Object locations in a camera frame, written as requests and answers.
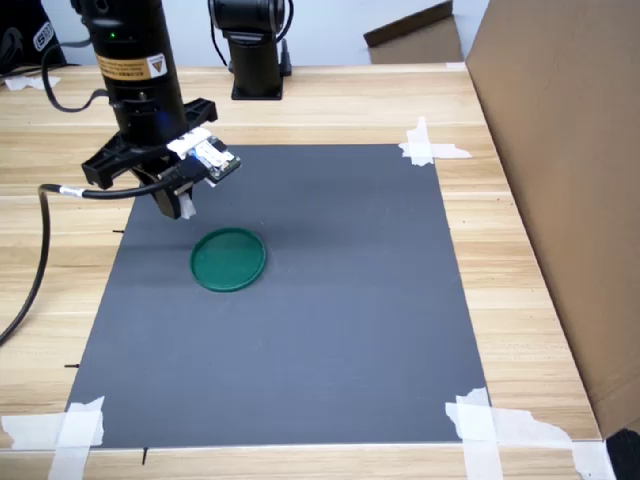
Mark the small white plastic terminal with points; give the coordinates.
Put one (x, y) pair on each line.
(187, 207)

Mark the round green lid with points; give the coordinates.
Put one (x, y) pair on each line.
(228, 260)

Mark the crumpled white tape piece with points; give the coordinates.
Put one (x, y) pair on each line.
(25, 82)

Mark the black object with white print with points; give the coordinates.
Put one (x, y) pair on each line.
(17, 40)

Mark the dark grey mat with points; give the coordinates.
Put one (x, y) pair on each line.
(310, 310)

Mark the white tape strip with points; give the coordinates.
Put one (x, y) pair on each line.
(592, 460)
(420, 145)
(477, 435)
(30, 430)
(525, 425)
(450, 150)
(80, 435)

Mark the brown cardboard box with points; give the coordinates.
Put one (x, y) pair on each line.
(420, 47)

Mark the brown cardboard partition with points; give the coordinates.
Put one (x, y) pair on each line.
(575, 175)

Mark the black rounded object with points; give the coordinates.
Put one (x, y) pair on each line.
(625, 457)

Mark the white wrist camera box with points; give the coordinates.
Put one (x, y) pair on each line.
(220, 155)

